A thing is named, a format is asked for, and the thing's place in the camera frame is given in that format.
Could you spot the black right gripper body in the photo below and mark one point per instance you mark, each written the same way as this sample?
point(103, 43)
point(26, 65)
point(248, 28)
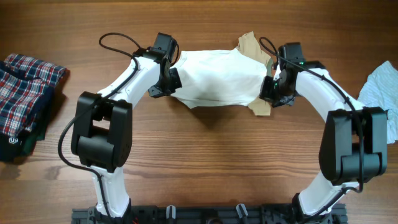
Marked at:
point(273, 93)

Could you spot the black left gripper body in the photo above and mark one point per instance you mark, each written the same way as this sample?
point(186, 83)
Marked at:
point(166, 84)

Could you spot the plaid folded shorts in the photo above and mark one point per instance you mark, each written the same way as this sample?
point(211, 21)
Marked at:
point(28, 85)

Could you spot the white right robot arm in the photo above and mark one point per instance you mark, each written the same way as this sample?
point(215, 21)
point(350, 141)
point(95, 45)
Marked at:
point(353, 148)

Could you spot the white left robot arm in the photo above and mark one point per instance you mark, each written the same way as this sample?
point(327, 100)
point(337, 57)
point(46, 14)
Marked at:
point(102, 127)

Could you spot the light blue striped garment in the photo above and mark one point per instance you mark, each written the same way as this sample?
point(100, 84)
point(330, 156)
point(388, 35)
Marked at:
point(380, 90)

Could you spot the dark green folded garment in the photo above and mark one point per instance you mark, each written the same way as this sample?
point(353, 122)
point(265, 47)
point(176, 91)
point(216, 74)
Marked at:
point(38, 133)

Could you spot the white camouflage baby garment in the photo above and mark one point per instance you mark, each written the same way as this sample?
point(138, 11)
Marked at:
point(225, 77)

